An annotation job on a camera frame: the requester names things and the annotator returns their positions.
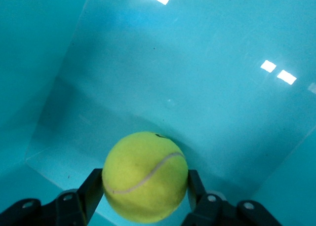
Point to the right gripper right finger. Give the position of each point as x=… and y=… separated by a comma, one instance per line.
x=212, y=211

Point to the yellow-green tennis ball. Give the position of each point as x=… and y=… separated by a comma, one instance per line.
x=145, y=176

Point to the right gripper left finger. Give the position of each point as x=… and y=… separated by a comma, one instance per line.
x=74, y=208

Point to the blue plastic bin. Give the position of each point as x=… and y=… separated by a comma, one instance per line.
x=172, y=63

